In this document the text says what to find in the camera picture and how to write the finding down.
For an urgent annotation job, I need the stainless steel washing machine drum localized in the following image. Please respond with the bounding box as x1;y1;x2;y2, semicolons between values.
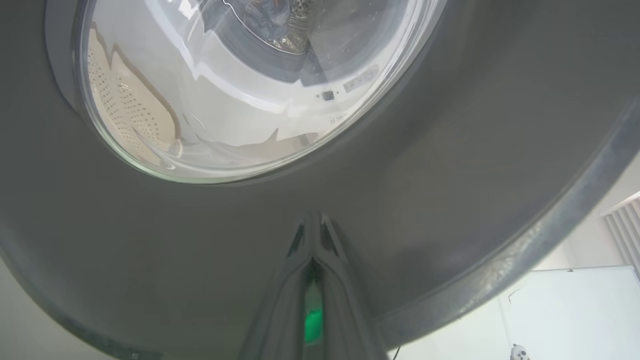
270;0;321;53

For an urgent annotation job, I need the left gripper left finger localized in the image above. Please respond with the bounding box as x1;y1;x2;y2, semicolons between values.
240;212;315;360

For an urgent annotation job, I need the white front-load washing machine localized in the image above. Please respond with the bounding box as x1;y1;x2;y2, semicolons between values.
90;0;441;176

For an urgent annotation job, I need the white board panel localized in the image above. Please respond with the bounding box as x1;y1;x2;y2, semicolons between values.
497;265;640;360

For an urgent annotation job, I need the white ribbed radiator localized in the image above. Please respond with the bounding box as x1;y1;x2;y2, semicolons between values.
602;196;640;268

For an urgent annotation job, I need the round black washer door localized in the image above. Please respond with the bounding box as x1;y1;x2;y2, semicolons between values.
0;0;640;360

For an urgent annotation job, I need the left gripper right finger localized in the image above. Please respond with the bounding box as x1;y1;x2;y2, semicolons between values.
314;212;390;360

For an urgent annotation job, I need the grey warning sticker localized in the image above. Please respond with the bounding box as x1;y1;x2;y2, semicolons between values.
342;65;381;93

